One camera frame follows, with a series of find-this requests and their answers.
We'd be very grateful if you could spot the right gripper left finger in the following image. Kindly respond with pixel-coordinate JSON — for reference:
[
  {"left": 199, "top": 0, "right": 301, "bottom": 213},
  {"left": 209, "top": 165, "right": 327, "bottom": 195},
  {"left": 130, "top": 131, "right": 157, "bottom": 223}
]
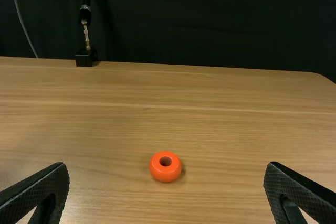
[{"left": 0, "top": 162, "right": 70, "bottom": 224}]

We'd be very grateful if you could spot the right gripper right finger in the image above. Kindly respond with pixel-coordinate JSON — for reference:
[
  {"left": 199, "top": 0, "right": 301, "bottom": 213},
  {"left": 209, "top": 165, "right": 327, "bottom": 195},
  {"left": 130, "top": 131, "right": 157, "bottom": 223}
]
[{"left": 263, "top": 161, "right": 336, "bottom": 224}]

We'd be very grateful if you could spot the black clamp stand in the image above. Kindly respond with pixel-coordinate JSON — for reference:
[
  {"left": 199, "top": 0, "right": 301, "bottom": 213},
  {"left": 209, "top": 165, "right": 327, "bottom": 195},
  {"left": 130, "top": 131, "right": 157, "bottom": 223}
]
[{"left": 35, "top": 0, "right": 98, "bottom": 68}]

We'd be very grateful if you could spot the orange ring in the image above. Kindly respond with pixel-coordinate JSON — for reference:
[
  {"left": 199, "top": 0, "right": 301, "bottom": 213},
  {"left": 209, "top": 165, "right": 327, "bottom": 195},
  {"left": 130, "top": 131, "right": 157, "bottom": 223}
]
[{"left": 149, "top": 151, "right": 183, "bottom": 184}]

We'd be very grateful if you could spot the grey cable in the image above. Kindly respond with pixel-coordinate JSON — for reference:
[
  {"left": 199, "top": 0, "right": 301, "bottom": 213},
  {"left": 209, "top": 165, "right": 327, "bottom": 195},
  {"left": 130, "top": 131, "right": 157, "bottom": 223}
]
[{"left": 9, "top": 0, "right": 39, "bottom": 59}]

